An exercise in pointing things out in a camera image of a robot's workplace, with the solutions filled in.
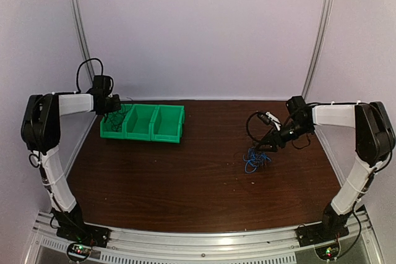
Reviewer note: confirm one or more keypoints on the right aluminium frame post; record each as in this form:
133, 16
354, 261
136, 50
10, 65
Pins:
318, 44

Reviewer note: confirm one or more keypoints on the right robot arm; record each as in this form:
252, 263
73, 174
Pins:
374, 145

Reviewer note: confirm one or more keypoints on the green plastic bin middle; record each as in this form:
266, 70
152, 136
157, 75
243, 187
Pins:
138, 122

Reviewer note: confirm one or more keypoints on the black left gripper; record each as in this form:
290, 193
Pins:
116, 106

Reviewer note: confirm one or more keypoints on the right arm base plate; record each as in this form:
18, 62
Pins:
316, 234

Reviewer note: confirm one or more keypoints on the green plastic bin right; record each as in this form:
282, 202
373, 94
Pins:
168, 121

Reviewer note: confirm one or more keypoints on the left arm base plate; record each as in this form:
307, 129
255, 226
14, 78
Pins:
89, 235

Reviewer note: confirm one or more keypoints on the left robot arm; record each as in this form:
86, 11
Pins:
41, 132

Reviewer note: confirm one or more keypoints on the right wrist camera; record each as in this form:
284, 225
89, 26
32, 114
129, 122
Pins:
270, 120

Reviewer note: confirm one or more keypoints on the aluminium front rail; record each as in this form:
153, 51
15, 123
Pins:
278, 245

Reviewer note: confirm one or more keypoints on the green plastic bin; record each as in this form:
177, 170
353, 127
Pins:
168, 121
138, 122
111, 126

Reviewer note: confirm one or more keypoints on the green plastic bin left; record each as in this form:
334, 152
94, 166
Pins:
111, 126

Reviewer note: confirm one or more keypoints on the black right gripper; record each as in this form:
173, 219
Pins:
274, 140

